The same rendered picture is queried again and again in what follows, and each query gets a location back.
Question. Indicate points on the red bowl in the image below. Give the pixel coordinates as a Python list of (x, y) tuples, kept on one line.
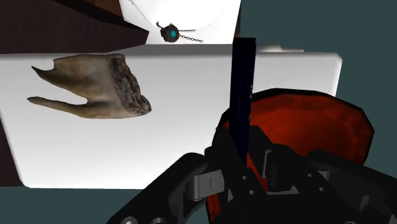
[(310, 124)]

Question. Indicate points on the brown tooth-shaped figure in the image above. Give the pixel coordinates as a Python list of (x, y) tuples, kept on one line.
[(102, 86)]

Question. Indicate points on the white table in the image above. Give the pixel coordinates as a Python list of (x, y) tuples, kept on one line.
[(155, 149)]

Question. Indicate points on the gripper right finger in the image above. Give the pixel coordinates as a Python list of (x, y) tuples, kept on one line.
[(341, 180)]

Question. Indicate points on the dark blue slab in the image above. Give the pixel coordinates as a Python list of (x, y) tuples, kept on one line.
[(242, 93)]

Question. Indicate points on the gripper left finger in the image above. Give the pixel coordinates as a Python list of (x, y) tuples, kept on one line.
[(173, 186)]

